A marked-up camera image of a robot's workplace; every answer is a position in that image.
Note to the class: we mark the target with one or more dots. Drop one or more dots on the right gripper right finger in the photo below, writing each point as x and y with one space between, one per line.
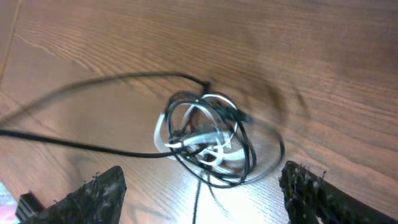
308 198

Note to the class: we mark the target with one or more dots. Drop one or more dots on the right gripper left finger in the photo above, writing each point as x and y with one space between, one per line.
99 201

